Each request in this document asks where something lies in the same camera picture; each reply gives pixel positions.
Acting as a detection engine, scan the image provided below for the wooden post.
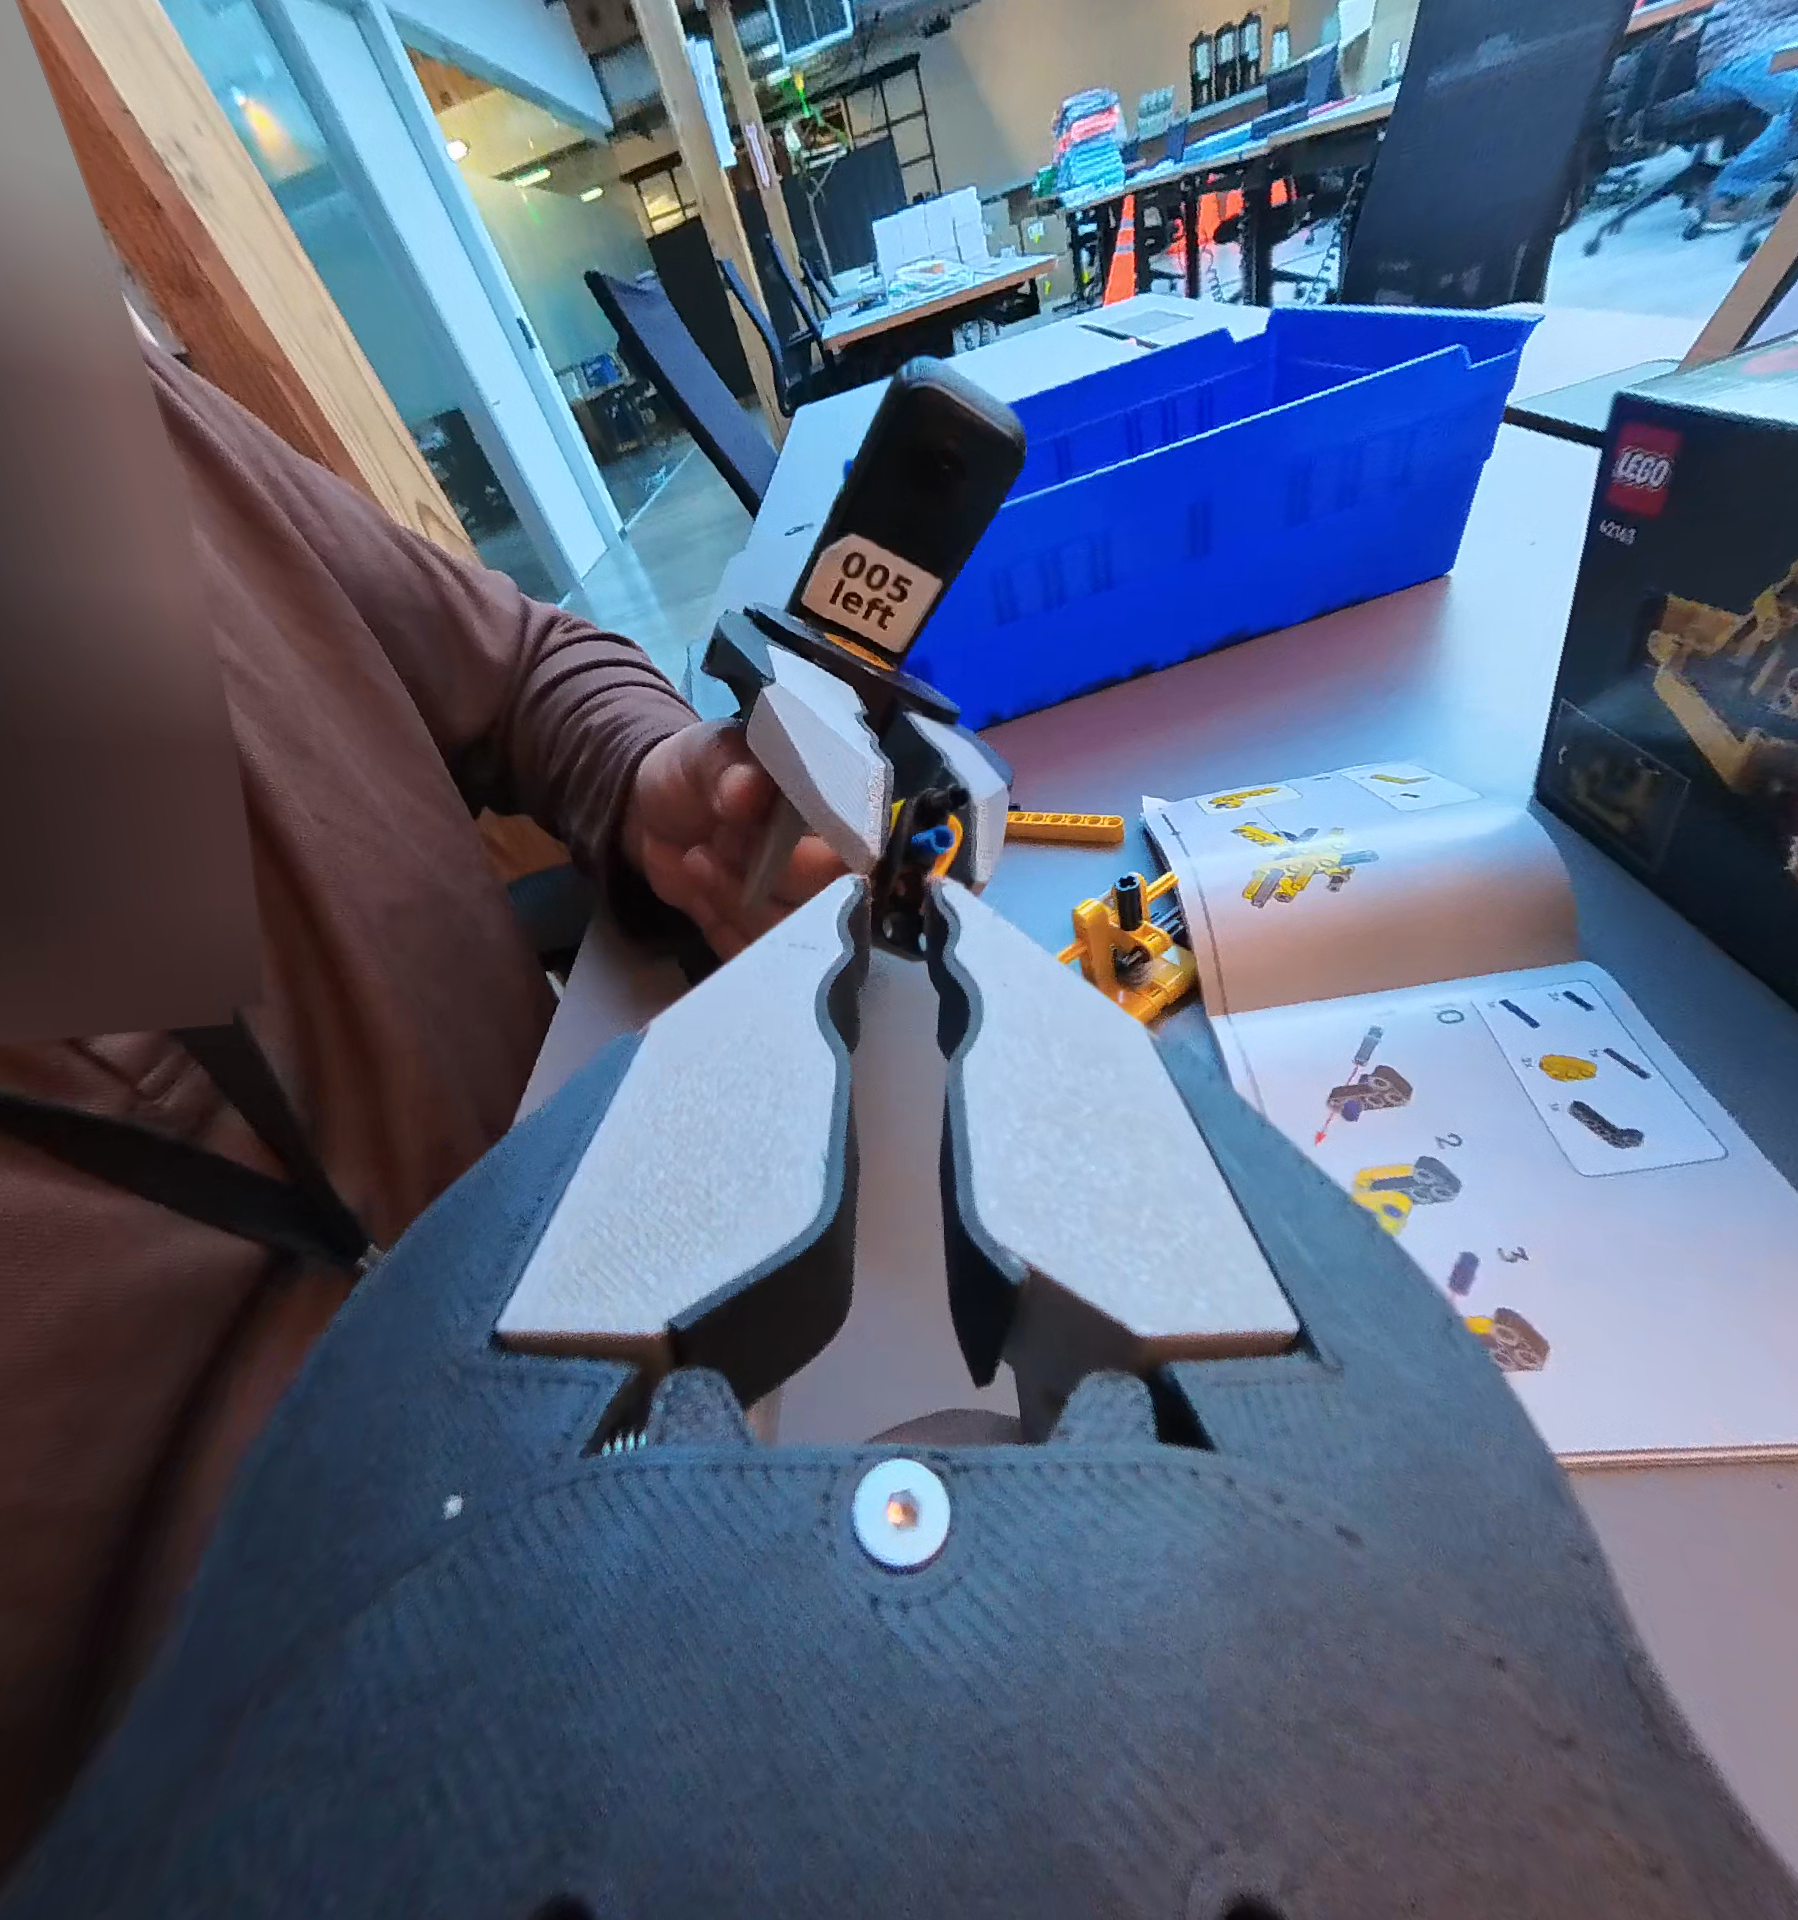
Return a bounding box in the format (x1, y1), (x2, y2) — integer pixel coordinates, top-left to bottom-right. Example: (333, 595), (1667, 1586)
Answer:
(20, 0), (476, 558)

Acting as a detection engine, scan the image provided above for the yellow-black LEGO piece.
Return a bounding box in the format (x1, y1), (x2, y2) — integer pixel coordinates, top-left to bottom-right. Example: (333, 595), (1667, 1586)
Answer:
(869, 788), (944, 964)

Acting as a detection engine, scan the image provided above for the person's left forearm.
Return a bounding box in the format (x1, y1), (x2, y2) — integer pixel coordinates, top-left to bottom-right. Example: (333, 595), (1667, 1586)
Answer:
(390, 570), (708, 904)

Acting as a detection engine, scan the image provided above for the dark blue chair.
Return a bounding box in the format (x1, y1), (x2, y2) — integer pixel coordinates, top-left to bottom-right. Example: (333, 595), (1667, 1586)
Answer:
(582, 265), (781, 519)

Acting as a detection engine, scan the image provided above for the person's left hand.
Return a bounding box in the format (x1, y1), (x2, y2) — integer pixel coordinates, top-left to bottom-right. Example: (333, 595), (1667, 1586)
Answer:
(622, 718), (849, 964)

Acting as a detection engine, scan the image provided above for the dark lego set box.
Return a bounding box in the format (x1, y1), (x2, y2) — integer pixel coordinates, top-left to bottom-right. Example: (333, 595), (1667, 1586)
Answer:
(1531, 322), (1798, 1062)

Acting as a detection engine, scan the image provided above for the lego instruction booklet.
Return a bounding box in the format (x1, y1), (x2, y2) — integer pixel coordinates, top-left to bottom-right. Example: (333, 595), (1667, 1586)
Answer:
(1139, 762), (1798, 1469)

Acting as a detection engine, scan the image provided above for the group of white boxes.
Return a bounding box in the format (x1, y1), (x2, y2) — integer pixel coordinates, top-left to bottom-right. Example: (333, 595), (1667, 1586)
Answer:
(867, 184), (992, 274)

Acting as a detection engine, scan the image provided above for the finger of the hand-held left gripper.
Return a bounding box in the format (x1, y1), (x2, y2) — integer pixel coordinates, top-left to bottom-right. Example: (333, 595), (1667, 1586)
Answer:
(897, 711), (1014, 897)
(743, 683), (897, 914)

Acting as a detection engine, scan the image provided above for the black office chair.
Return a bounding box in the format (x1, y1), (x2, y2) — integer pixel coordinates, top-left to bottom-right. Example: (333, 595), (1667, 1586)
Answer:
(1340, 0), (1636, 309)

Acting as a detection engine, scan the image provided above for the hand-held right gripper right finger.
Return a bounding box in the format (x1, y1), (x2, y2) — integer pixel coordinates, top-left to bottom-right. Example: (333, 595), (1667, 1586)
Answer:
(923, 879), (1301, 1393)

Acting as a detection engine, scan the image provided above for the stack of colourful cloths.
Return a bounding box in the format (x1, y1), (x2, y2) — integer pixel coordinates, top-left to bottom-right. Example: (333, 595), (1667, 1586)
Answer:
(1051, 89), (1137, 190)

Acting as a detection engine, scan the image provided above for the blue plastic bin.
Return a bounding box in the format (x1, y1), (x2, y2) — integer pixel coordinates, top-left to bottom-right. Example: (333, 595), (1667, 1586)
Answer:
(897, 302), (1545, 731)

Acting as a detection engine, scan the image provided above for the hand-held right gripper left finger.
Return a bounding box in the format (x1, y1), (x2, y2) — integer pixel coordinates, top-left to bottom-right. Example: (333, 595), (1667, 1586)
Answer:
(494, 876), (869, 1405)

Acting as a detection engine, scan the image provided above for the black shoulder strap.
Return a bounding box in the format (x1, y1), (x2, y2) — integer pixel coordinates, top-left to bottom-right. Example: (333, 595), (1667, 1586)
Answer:
(0, 1019), (379, 1278)

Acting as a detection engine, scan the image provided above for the yellow lego subassembly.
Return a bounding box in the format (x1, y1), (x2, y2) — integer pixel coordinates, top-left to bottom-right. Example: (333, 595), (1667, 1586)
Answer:
(1059, 873), (1201, 1022)

